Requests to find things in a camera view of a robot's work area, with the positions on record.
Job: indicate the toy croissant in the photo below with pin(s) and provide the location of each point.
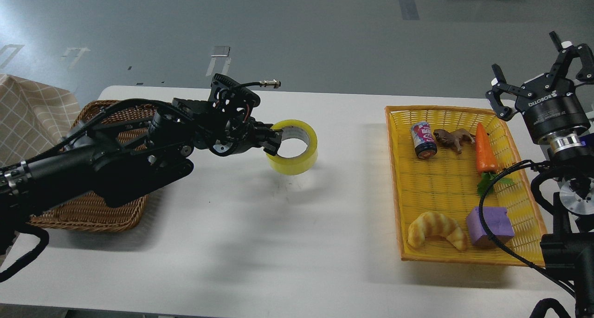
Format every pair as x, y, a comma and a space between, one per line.
432, 223

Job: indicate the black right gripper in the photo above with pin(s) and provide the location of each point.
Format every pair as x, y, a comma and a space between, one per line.
552, 116

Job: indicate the yellow tape roll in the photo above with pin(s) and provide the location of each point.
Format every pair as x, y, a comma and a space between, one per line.
295, 129

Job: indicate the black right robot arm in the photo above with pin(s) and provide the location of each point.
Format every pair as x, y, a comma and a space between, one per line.
563, 187

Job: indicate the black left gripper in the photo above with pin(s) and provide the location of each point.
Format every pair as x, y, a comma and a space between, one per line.
230, 136

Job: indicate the beige checkered cloth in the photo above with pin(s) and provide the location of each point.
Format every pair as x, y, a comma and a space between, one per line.
33, 117

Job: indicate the small drink can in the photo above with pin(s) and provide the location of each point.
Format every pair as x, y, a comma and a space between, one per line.
424, 143

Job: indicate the purple foam cube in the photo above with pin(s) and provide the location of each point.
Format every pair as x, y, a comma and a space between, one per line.
498, 222

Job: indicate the orange toy carrot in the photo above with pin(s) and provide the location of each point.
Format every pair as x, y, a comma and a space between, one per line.
485, 161

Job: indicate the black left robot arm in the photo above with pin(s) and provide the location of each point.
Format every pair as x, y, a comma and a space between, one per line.
133, 148

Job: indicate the brown wicker basket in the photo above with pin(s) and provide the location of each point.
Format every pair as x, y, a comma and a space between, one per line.
89, 212

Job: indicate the yellow plastic basket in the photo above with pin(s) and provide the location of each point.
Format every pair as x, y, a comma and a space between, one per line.
447, 183

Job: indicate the brown toy animal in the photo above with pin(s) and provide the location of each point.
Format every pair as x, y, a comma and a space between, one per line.
455, 139

